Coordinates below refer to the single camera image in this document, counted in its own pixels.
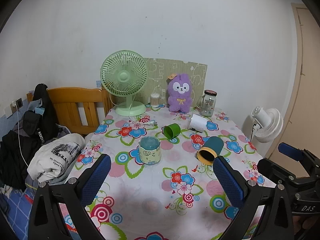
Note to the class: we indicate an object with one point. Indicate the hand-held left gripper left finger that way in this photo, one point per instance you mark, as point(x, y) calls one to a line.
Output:
point(96, 177)

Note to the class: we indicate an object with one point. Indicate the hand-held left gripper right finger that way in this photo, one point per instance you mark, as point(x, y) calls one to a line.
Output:
point(228, 182)

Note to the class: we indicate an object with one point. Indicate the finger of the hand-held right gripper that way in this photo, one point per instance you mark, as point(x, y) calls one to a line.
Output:
point(290, 151)
point(275, 170)

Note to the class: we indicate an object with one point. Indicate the teal cup with yellow rim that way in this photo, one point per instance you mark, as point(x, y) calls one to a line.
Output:
point(212, 147)

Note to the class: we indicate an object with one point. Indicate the patterned cup with teal base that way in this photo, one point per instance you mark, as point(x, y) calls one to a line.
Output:
point(149, 155)

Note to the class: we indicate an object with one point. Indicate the green cup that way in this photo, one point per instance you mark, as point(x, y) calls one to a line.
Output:
point(172, 130)

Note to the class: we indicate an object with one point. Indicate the grey garment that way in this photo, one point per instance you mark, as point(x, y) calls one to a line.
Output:
point(66, 172)

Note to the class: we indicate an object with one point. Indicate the white standing fan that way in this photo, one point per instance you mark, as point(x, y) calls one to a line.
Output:
point(268, 125)

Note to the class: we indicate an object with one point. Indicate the white printed shirt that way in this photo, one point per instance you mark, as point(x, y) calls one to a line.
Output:
point(55, 155)

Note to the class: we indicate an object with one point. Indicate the floral tablecloth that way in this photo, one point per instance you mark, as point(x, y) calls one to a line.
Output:
point(155, 180)

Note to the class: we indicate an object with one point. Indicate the white paper roll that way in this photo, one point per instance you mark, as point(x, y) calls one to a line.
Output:
point(198, 122)

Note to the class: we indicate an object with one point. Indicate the beige door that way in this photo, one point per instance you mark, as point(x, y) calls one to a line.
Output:
point(305, 80)

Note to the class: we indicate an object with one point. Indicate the glass jar with dark lid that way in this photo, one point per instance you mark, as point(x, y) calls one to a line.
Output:
point(208, 105)

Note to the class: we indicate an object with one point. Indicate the wooden bed headboard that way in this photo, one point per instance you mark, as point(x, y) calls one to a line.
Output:
point(65, 102)

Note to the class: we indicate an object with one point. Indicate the black clothing pile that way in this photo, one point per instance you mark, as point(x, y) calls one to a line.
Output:
point(15, 155)

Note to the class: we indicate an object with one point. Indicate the blue checked bedsheet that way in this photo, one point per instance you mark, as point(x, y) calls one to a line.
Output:
point(17, 210)

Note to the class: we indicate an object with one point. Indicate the black jacket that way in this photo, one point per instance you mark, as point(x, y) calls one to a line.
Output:
point(43, 105)

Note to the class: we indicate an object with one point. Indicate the blue denim garment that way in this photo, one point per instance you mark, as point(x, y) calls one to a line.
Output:
point(35, 106)

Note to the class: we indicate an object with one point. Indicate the cotton swab container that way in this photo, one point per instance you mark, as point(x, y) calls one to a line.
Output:
point(155, 101)

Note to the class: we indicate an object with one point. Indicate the purple plush toy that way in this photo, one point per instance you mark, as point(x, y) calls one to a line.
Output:
point(178, 100)

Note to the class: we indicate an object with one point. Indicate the green desk fan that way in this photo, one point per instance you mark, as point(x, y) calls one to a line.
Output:
point(123, 76)

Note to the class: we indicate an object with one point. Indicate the patterned cardboard panel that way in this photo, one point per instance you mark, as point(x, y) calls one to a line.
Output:
point(160, 72)

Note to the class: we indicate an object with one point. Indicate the wall socket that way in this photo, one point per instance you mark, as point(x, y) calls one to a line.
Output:
point(17, 103)

